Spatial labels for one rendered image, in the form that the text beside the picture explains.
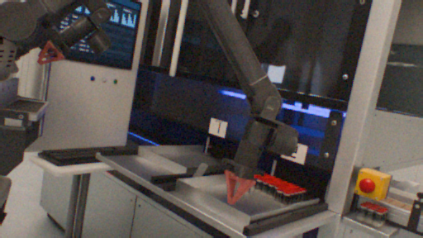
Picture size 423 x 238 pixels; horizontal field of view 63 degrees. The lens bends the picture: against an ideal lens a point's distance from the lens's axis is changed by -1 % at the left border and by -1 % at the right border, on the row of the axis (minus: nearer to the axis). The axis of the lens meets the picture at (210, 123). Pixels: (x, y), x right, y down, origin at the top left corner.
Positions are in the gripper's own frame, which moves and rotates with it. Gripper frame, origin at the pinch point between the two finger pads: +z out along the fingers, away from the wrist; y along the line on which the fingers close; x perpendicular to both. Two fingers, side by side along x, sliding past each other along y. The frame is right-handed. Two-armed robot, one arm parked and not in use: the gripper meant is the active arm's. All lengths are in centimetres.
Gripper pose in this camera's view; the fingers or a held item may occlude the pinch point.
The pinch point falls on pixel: (231, 200)
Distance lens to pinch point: 86.3
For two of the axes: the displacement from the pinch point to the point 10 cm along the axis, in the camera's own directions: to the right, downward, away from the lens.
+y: 6.3, 2.1, 7.5
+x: -7.0, -2.6, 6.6
